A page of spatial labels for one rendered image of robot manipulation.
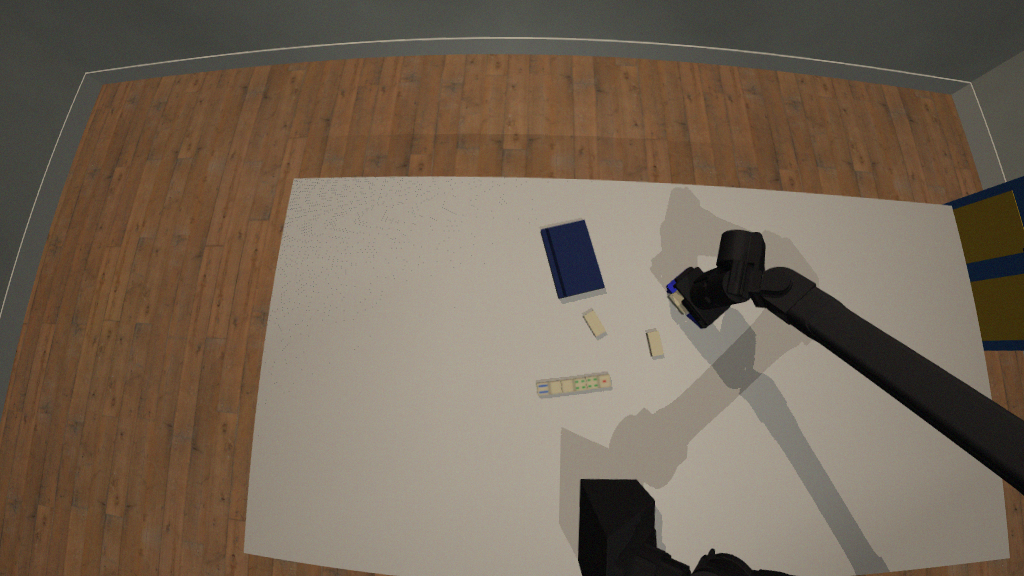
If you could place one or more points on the dark blue notebook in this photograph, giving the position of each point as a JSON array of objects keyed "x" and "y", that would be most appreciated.
[{"x": 572, "y": 259}]

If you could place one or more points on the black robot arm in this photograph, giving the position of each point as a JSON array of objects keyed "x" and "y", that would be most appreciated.
[{"x": 984, "y": 429}]

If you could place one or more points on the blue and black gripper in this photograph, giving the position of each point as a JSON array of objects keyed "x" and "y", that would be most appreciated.
[{"x": 695, "y": 298}]

